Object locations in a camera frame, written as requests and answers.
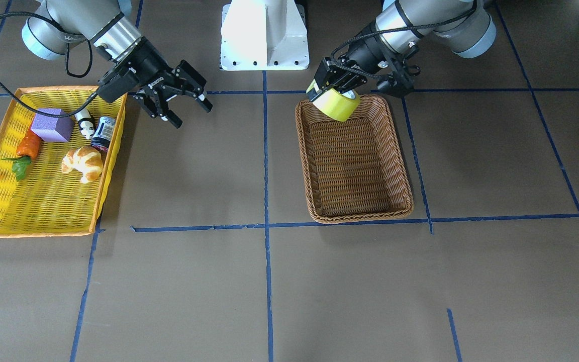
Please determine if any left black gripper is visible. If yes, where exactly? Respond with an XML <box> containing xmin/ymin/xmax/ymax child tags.
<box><xmin>309</xmin><ymin>34</ymin><xmax>388</xmax><ymax>102</ymax></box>

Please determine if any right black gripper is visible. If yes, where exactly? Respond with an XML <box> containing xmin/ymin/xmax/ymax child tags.
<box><xmin>115</xmin><ymin>38</ymin><xmax>213</xmax><ymax>129</ymax></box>

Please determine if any yellow packing tape roll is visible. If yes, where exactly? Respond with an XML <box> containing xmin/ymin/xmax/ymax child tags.
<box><xmin>306</xmin><ymin>80</ymin><xmax>361</xmax><ymax>122</ymax></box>

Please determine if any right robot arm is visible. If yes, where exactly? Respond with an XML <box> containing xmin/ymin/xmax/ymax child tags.
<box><xmin>22</xmin><ymin>1</ymin><xmax>212</xmax><ymax>128</ymax></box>

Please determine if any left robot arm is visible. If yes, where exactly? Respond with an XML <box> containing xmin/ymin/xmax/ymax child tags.
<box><xmin>306</xmin><ymin>1</ymin><xmax>497</xmax><ymax>102</ymax></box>

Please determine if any brown wicker basket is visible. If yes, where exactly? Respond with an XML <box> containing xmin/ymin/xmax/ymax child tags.
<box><xmin>295</xmin><ymin>96</ymin><xmax>414</xmax><ymax>224</ymax></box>

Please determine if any yellow woven plastic basket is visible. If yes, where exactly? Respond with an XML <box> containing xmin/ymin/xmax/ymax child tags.
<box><xmin>0</xmin><ymin>96</ymin><xmax>127</xmax><ymax>238</ymax></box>

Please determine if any small dark can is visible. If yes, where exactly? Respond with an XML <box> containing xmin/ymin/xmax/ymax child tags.
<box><xmin>90</xmin><ymin>116</ymin><xmax>117</xmax><ymax>153</ymax></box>

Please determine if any panda figurine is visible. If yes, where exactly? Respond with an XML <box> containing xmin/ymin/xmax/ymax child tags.
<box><xmin>74</xmin><ymin>109</ymin><xmax>96</xmax><ymax>140</ymax></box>

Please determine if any toy croissant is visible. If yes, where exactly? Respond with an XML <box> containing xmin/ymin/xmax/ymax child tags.
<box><xmin>61</xmin><ymin>146</ymin><xmax>104</xmax><ymax>184</ymax></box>

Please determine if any purple foam cube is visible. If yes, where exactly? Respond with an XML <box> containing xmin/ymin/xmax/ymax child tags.
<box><xmin>30</xmin><ymin>108</ymin><xmax>74</xmax><ymax>142</ymax></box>

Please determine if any toy carrot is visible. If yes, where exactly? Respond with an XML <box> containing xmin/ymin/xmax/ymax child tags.
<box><xmin>1</xmin><ymin>129</ymin><xmax>42</xmax><ymax>182</ymax></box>

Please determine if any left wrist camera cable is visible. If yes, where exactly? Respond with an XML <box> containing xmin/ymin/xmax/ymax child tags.
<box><xmin>331</xmin><ymin>5</ymin><xmax>478</xmax><ymax>63</ymax></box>

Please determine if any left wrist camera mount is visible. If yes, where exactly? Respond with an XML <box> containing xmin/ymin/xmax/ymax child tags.
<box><xmin>376</xmin><ymin>48</ymin><xmax>421</xmax><ymax>99</ymax></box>

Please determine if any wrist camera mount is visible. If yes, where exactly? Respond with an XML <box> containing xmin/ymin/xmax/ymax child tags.
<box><xmin>376</xmin><ymin>48</ymin><xmax>421</xmax><ymax>99</ymax></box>
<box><xmin>98</xmin><ymin>66</ymin><xmax>142</xmax><ymax>103</ymax></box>

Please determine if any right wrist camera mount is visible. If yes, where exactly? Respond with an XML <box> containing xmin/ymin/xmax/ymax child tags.
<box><xmin>98</xmin><ymin>66</ymin><xmax>142</xmax><ymax>103</ymax></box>

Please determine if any white pedestal column base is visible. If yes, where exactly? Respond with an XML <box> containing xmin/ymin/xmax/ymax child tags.
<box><xmin>219</xmin><ymin>1</ymin><xmax>310</xmax><ymax>71</ymax></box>

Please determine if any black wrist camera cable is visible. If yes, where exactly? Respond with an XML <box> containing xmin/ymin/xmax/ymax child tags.
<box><xmin>0</xmin><ymin>12</ymin><xmax>119</xmax><ymax>119</ymax></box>

